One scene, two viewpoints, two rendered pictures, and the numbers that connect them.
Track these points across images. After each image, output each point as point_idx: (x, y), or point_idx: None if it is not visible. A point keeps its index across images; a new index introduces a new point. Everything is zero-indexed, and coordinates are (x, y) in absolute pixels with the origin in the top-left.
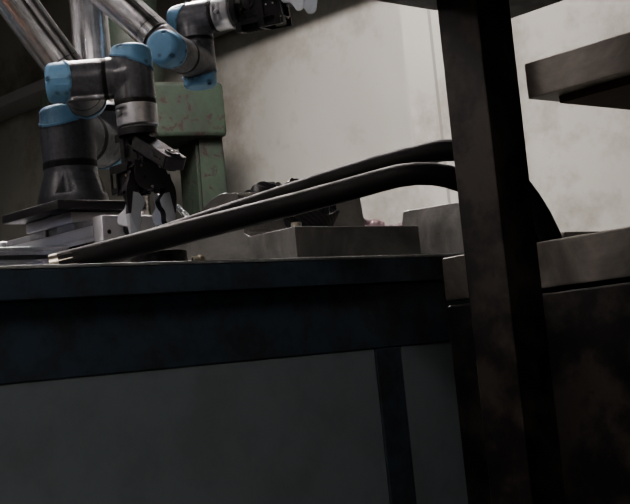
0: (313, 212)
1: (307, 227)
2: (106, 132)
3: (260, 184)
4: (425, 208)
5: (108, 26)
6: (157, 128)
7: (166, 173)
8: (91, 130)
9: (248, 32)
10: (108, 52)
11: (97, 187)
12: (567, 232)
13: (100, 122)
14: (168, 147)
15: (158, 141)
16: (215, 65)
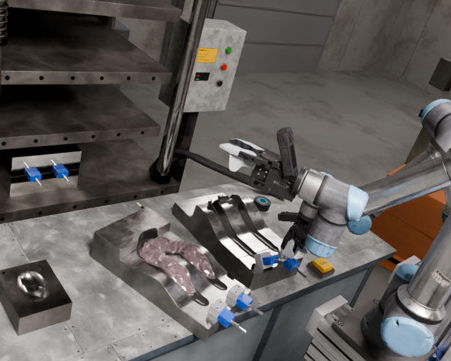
0: (215, 202)
1: (218, 193)
2: (388, 296)
3: (238, 195)
4: (161, 216)
5: (441, 233)
6: (299, 211)
7: (288, 230)
8: (389, 284)
9: (286, 198)
10: (427, 252)
11: (367, 312)
12: (42, 260)
13: (394, 288)
14: (288, 214)
15: (296, 215)
16: (309, 230)
